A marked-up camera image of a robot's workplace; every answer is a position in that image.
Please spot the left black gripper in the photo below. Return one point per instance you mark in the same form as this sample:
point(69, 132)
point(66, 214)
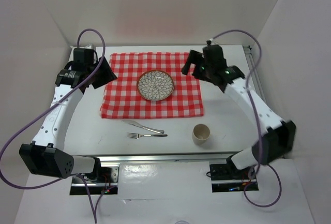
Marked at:
point(107, 76)

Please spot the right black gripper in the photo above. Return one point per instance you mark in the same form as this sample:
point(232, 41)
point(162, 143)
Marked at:
point(194, 57)

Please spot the red white checkered cloth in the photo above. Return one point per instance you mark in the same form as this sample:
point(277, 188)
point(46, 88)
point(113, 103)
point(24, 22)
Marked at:
point(121, 97)

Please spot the patterned ceramic plate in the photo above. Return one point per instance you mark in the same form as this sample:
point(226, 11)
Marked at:
point(155, 85)

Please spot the silver fork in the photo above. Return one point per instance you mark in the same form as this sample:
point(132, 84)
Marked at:
point(138, 136)

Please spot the beige paper cup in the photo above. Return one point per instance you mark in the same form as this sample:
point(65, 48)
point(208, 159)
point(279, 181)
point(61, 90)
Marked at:
point(200, 134)

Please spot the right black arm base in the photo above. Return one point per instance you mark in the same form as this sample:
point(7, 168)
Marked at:
point(225, 178)

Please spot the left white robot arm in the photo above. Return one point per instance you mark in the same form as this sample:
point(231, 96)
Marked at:
point(45, 154)

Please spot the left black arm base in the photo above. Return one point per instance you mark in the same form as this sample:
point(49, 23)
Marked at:
point(106, 181)

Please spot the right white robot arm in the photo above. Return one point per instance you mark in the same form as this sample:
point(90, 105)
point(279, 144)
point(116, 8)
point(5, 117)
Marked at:
point(275, 135)

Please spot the silver table knife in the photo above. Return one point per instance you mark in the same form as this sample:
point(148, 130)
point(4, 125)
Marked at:
point(136, 124)

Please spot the aluminium rail right side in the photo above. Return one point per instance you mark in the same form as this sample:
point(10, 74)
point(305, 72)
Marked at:
point(254, 79)

